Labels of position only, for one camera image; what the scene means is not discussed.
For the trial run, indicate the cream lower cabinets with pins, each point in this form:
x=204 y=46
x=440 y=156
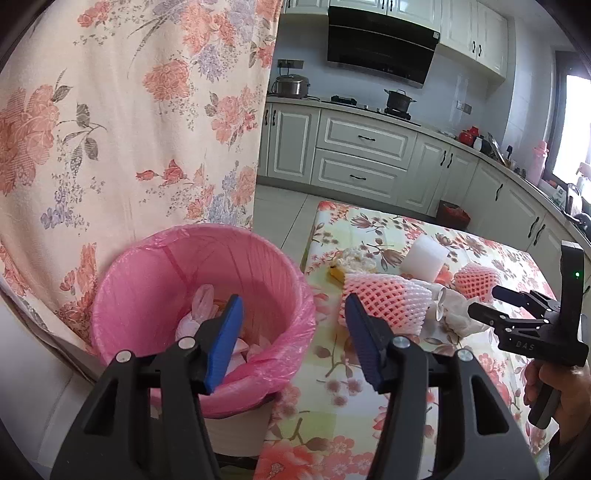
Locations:
x=360 y=138

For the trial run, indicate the small pink foam net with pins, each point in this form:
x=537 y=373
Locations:
x=475 y=281

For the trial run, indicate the black cooking pot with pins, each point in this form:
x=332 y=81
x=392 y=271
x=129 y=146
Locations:
x=399 y=101

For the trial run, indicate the black range hood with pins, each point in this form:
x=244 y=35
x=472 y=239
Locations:
x=378 y=41

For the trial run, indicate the black gas stove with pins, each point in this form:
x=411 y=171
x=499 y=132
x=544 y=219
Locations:
x=344 y=98

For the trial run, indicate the kitchen window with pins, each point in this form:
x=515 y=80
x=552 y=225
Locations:
x=577 y=129

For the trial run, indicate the large pink foam net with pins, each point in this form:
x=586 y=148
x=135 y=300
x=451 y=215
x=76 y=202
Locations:
x=392 y=295

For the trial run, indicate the red kettle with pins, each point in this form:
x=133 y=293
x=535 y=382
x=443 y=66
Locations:
x=467 y=135

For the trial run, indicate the dark wall socket strip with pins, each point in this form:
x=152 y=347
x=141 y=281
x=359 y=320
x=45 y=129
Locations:
x=291 y=63

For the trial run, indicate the cream upper cabinets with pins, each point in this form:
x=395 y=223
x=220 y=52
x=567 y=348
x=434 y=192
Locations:
x=480 y=32

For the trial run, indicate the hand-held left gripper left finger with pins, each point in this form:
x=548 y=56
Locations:
x=226 y=341

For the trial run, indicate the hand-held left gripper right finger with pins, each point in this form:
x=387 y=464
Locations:
x=362 y=341

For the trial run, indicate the steel rice cooker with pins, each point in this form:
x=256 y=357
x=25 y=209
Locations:
x=291 y=86

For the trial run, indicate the pink-lined trash bin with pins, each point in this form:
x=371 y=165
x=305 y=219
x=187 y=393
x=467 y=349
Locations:
x=152 y=272

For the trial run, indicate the small wall socket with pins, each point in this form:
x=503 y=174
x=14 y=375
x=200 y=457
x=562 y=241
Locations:
x=464 y=107

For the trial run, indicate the cream cabinets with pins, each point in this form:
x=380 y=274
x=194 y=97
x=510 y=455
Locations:
x=360 y=138
x=480 y=32

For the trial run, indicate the white tissue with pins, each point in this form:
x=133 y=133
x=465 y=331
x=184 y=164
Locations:
x=461 y=318

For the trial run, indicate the red bag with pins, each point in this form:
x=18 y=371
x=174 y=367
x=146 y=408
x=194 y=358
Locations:
x=452 y=214

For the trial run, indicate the pink thermos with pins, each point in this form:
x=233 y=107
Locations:
x=538 y=164

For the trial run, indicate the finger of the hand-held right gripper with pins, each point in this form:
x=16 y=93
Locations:
x=508 y=294
x=485 y=313

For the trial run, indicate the floral curtain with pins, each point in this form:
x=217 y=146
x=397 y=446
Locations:
x=138 y=138

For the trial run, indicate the person's right hand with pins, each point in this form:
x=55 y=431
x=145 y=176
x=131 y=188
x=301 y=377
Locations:
x=570 y=392

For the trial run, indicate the floral tablecloth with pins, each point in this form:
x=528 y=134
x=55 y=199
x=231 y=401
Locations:
x=332 y=415

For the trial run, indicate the white foam roll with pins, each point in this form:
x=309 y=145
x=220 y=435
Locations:
x=425 y=258

